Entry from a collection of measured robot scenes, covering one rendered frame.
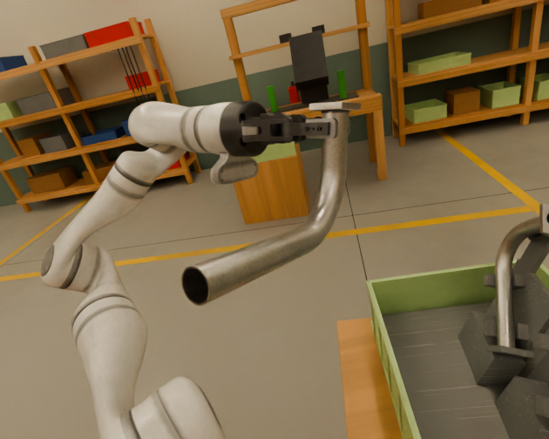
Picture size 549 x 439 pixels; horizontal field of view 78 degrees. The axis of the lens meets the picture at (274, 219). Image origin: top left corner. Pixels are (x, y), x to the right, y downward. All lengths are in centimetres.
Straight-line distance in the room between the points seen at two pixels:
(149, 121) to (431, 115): 455
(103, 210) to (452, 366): 79
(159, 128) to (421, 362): 75
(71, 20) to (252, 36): 256
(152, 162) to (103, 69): 541
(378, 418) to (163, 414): 60
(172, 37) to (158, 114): 495
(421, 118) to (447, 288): 403
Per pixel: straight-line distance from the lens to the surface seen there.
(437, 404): 86
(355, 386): 95
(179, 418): 39
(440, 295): 102
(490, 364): 86
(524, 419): 81
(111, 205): 64
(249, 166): 52
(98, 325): 53
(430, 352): 94
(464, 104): 508
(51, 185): 653
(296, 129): 40
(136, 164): 61
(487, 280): 88
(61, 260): 70
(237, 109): 46
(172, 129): 55
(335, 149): 40
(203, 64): 540
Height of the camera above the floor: 156
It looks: 27 degrees down
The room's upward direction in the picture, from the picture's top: 14 degrees counter-clockwise
